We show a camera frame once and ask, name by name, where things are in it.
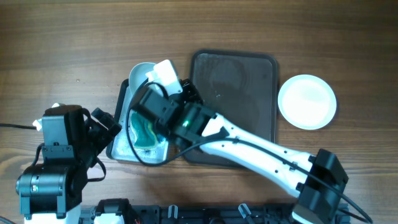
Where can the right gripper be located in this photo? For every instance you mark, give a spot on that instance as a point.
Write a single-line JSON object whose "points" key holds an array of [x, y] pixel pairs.
{"points": [[189, 91]]}

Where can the white plate top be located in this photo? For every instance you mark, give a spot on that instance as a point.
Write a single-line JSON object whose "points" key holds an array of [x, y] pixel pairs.
{"points": [[138, 76]]}

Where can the brown plastic tray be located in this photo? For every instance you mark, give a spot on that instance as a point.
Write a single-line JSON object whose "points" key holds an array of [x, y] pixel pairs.
{"points": [[241, 86]]}

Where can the green yellow sponge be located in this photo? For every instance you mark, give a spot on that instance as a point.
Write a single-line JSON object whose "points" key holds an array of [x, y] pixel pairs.
{"points": [[144, 135]]}

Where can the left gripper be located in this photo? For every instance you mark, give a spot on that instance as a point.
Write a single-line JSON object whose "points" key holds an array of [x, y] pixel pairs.
{"points": [[104, 136]]}

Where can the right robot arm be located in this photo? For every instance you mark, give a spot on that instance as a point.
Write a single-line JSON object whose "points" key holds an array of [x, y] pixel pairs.
{"points": [[317, 182]]}

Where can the black metal water tray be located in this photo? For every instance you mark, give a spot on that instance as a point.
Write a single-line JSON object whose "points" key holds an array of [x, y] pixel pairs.
{"points": [[121, 149]]}

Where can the white plate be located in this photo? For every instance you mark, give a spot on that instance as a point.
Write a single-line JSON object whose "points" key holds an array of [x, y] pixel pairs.
{"points": [[138, 76], [307, 102]]}

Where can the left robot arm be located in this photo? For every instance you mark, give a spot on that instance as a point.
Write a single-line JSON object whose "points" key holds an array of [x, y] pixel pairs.
{"points": [[51, 191]]}

